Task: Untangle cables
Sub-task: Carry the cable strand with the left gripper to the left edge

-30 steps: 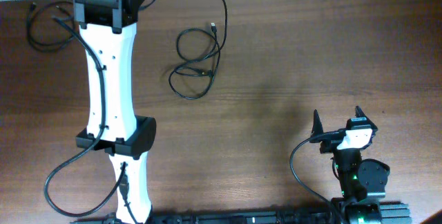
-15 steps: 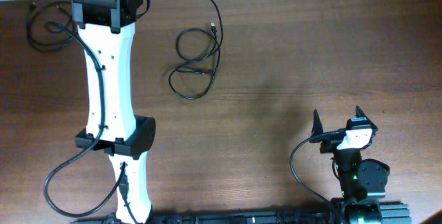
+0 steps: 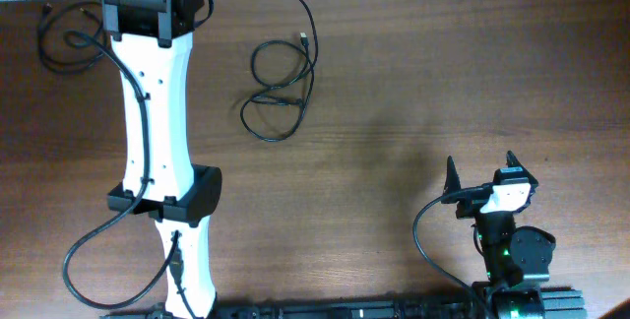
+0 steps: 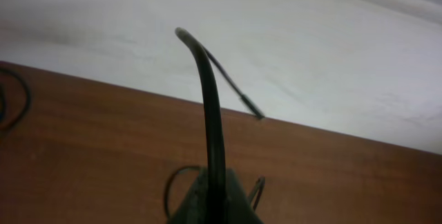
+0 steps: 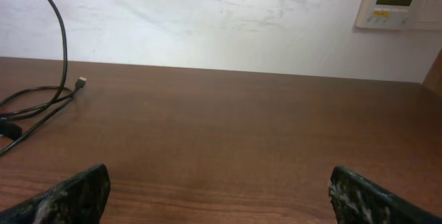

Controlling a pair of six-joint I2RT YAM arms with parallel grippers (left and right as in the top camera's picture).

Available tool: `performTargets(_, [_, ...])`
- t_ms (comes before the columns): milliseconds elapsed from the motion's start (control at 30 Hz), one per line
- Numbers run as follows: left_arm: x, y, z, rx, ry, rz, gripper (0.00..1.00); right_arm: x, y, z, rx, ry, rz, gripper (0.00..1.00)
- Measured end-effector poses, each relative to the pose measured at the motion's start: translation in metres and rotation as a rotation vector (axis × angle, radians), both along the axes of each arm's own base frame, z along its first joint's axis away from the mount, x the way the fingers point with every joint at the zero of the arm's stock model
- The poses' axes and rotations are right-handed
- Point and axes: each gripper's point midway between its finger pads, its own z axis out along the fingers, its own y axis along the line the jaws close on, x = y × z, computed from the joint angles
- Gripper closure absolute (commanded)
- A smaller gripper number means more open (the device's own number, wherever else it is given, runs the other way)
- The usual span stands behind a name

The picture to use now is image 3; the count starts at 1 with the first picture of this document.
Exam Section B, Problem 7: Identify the black usb cable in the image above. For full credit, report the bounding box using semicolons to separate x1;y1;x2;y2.
228;0;320;108
239;32;316;143
35;0;110;75

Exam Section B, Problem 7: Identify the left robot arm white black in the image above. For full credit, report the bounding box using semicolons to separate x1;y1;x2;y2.
99;0;222;318

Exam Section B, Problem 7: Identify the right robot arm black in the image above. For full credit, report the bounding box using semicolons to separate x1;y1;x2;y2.
440;151;556;318

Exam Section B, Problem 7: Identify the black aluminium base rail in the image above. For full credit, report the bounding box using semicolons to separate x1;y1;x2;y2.
99;287;588;319

